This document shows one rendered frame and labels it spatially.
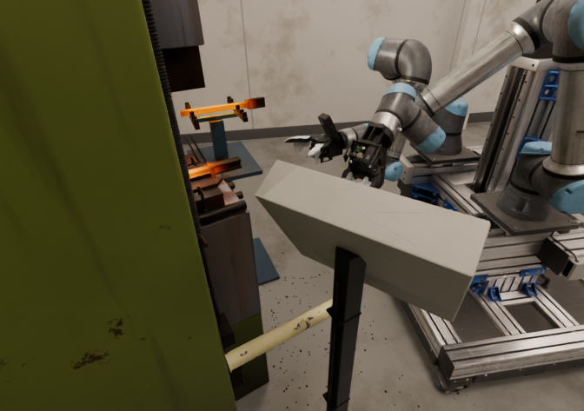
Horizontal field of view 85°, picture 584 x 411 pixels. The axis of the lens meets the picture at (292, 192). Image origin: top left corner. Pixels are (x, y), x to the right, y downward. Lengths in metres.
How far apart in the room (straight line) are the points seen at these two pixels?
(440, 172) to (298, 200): 1.19
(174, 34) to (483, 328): 1.57
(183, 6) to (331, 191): 0.46
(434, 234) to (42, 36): 0.50
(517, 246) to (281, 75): 2.95
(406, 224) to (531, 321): 1.41
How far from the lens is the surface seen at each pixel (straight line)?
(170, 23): 0.73
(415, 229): 0.46
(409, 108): 0.86
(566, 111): 1.01
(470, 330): 1.67
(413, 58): 1.22
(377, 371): 1.69
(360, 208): 0.48
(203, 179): 0.99
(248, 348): 0.97
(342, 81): 3.87
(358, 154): 0.75
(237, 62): 3.67
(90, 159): 0.48
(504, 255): 1.33
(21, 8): 0.45
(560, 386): 1.96
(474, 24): 4.15
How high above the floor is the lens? 1.45
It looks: 32 degrees down
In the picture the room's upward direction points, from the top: 2 degrees counter-clockwise
